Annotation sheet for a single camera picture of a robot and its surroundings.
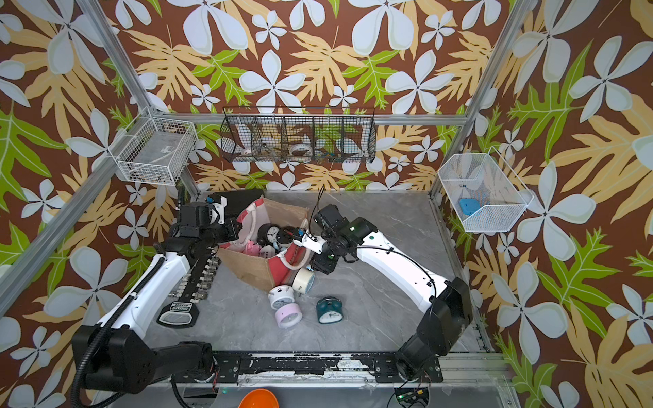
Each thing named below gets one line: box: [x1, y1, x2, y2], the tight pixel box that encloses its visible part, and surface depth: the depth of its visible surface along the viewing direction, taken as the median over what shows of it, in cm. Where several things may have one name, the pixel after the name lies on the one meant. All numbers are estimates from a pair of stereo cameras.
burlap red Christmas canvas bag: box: [215, 194, 314, 292], surface depth 88 cm
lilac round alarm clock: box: [275, 302, 304, 329], surface depth 80 cm
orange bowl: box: [238, 388, 280, 408], surface depth 67 cm
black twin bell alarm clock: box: [256, 222, 280, 248], surface depth 97 cm
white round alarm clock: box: [267, 284, 296, 311], surface depth 84 cm
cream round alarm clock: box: [291, 266, 316, 295], surface depth 86 cm
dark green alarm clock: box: [316, 296, 344, 324], surface depth 80 cm
